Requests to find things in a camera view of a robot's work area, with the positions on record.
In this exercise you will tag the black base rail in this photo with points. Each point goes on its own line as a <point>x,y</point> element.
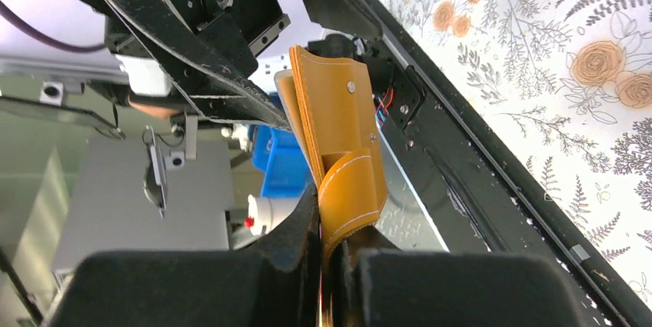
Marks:
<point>477,191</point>

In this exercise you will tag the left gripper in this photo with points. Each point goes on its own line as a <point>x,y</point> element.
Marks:
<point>208,48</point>

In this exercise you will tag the orange leather card holder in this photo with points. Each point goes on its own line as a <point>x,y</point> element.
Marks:
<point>332,115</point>

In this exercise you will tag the blue plastic bin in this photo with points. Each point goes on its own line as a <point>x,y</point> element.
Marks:
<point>278,155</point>

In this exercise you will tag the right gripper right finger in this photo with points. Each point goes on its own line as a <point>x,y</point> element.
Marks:
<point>377,284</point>

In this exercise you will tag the white plastic bottle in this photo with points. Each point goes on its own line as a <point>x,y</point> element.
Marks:
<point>265,213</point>

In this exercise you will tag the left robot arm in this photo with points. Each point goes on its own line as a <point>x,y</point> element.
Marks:
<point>120,41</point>

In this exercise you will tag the floral patterned table mat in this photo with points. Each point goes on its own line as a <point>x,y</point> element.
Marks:
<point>566,85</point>

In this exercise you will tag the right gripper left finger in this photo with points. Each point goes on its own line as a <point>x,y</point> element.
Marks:
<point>272,282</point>

